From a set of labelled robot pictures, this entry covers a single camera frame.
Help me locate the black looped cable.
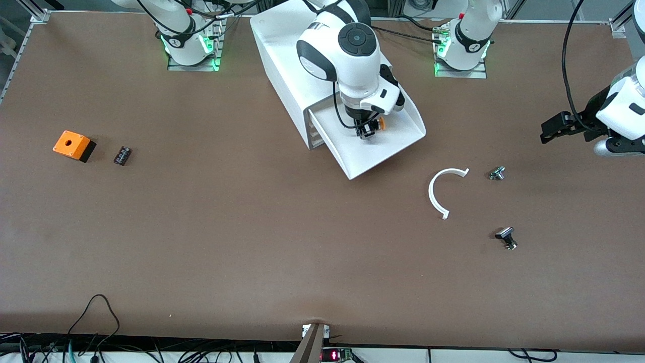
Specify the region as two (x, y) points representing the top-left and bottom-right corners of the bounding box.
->
(67, 294), (120, 353)

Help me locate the brown camera mount post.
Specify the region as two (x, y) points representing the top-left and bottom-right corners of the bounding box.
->
(290, 323), (326, 363)

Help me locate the white half ring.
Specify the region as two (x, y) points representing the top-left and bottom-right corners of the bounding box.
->
(428, 168), (470, 220)

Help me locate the black silver T-bolt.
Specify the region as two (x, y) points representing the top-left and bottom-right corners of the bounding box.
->
(494, 226), (518, 251)

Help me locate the orange button enclosure box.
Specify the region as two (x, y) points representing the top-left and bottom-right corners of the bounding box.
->
(52, 131), (97, 163)

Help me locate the black cable behind cabinet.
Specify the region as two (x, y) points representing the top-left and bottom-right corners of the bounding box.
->
(372, 25), (444, 44)

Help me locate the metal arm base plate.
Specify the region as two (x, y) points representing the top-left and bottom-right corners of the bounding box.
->
(167, 18), (225, 72)
(434, 28), (488, 79)

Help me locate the aluminium frame rail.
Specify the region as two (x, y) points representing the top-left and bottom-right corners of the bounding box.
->
(0, 0), (51, 104)
(609, 0), (645, 40)

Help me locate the black device with red light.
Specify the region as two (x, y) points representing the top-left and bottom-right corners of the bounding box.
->
(321, 347), (353, 362)

